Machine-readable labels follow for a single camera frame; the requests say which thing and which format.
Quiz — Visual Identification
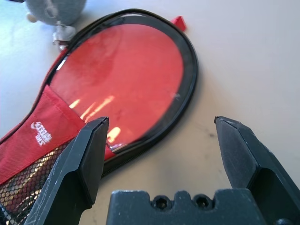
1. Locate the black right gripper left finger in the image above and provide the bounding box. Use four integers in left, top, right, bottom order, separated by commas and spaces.
23, 116, 110, 225

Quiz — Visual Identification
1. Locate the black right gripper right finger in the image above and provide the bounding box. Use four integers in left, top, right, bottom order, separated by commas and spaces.
214, 116, 300, 225

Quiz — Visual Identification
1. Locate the red black paddle case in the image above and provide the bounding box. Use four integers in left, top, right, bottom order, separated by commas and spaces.
0, 8, 199, 225

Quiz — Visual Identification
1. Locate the red ping-pong paddle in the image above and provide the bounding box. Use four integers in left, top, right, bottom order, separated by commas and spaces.
49, 23, 185, 146

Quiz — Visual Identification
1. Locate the grey plush zipper charm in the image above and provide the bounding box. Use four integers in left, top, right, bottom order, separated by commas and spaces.
24, 0, 87, 51

